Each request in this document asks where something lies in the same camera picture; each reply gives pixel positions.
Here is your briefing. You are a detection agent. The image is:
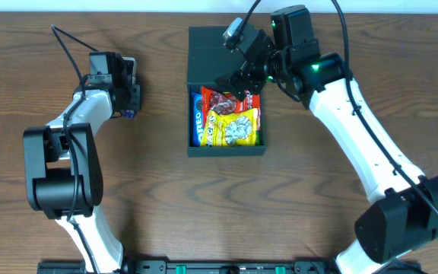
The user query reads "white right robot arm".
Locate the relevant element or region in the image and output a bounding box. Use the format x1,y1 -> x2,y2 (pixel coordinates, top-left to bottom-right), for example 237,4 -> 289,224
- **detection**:
217,5 -> 438,273

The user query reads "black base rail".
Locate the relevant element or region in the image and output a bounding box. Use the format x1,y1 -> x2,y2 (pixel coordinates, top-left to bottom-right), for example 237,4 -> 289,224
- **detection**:
36,258 -> 424,274

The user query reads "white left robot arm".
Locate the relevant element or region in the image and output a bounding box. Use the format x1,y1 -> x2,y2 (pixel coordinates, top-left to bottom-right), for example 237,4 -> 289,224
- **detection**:
23,51 -> 141,273

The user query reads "black gift box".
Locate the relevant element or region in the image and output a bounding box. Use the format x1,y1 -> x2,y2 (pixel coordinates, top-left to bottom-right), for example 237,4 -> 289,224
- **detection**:
186,26 -> 267,157

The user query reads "red dried fruit bag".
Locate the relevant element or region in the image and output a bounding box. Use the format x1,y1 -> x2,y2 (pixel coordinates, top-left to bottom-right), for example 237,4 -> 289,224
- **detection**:
201,87 -> 261,132

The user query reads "blue Oreo cookie pack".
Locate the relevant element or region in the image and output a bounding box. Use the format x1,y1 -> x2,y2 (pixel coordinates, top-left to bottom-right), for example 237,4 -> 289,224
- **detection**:
191,92 -> 204,147

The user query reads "dark blue chocolate bar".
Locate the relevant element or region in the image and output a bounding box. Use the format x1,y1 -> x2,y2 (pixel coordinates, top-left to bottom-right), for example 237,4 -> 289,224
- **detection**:
121,110 -> 136,119

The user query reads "yellow sunflower seed bag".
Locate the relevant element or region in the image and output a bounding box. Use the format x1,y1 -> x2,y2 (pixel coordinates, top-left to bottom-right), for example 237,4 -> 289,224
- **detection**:
200,108 -> 260,147

